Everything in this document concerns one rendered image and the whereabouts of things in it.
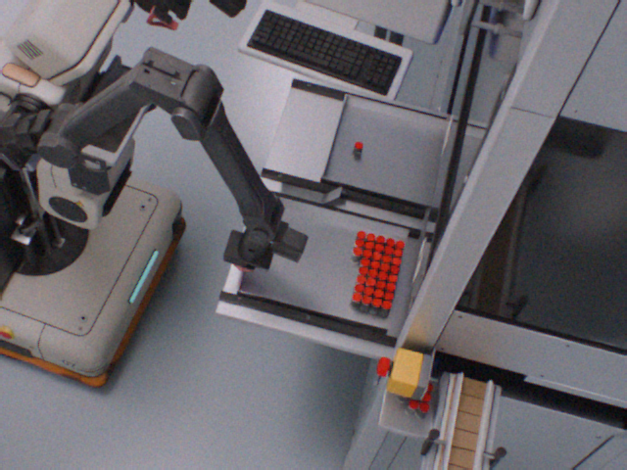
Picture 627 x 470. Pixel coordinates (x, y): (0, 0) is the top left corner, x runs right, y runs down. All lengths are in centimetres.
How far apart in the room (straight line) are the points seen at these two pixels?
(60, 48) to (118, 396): 136
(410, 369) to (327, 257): 39
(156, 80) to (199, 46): 209
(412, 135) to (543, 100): 114
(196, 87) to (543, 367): 88
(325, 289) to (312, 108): 51
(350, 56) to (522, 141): 129
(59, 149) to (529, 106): 93
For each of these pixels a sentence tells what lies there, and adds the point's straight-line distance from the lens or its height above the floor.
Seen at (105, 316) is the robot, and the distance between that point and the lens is 274.
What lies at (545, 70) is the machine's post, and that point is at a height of 188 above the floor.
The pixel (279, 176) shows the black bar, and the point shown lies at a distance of 222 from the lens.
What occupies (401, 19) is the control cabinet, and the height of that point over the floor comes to 87.
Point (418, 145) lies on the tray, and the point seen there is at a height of 88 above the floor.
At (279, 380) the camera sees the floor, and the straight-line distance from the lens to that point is 296.
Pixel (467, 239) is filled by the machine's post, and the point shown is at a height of 146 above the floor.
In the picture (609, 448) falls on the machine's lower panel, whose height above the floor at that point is 76.
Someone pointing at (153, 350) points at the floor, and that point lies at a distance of 299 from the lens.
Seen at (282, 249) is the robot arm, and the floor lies 109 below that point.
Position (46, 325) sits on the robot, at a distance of 275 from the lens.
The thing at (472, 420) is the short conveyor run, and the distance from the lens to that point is 200.
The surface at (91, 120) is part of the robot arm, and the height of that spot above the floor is 137.
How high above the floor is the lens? 276
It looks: 60 degrees down
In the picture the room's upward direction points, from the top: 11 degrees clockwise
